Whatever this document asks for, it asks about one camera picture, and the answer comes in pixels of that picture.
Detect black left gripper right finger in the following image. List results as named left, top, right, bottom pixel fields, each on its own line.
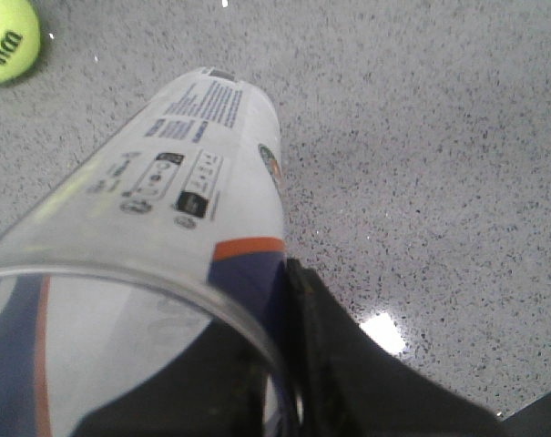
left=285, top=259, right=506, bottom=436

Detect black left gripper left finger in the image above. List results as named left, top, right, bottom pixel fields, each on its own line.
left=71, top=313, right=275, bottom=436

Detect white tennis ball can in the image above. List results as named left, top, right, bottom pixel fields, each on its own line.
left=0, top=67, right=299, bottom=436

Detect near Wilson tennis ball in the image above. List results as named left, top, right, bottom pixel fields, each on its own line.
left=0, top=0, right=41, bottom=84

